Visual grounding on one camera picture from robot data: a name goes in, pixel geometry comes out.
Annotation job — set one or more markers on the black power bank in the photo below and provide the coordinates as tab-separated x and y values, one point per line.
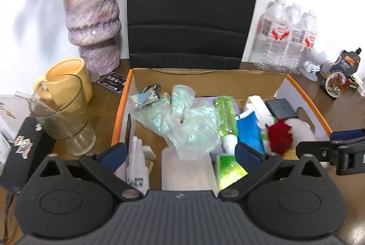
281	109

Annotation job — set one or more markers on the white robot speaker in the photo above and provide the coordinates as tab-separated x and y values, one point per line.
319	56

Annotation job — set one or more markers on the clear water bottle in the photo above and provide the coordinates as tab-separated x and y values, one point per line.
271	33
308	42
292	39

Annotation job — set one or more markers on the clear glass cup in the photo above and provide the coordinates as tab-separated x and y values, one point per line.
71	125

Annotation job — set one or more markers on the blue toothpaste tube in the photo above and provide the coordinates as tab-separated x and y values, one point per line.
251	133

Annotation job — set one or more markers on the yellow and white plush toy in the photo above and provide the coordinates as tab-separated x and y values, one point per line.
302	130

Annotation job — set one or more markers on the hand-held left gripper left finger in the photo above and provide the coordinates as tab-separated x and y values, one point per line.
114	155

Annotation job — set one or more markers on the small white bottle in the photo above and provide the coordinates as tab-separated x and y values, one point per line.
229	142

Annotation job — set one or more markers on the translucent cotton swab box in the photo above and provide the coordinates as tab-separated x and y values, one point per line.
185	173

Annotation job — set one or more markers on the black chair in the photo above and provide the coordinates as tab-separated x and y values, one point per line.
185	5

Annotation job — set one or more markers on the red fuzzy flower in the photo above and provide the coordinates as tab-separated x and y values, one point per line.
281	135

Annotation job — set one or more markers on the black food pouch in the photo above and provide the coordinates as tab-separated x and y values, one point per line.
346	62

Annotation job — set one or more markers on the white charger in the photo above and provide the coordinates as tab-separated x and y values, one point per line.
362	86

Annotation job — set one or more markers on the black device with stickers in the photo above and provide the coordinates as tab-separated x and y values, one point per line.
31	159

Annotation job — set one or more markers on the orange cardboard box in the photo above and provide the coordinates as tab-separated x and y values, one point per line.
199	82

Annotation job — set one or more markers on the iridescent plastic bag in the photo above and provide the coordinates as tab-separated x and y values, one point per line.
191	125

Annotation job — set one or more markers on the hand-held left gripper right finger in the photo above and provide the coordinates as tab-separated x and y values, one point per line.
248	155

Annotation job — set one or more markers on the black card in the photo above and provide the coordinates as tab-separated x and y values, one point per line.
111	82

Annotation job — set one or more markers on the small dark box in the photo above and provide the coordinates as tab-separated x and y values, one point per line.
354	85

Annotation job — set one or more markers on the foil wrapper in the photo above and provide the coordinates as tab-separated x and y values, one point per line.
145	96

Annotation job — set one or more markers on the green tissue pack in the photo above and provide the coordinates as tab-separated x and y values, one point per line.
228	170

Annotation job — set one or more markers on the purple fuzzy vase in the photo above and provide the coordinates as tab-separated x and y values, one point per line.
91	19

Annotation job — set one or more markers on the black pen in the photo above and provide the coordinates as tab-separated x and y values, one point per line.
128	130

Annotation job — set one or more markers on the green plastic bottle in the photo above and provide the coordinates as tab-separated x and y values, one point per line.
226	116

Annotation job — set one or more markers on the white spray bottle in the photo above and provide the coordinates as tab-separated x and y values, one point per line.
137	168

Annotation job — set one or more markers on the yellow mug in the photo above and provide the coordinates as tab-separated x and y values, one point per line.
68	73

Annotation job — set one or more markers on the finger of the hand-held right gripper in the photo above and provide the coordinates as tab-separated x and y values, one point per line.
345	135
310	148

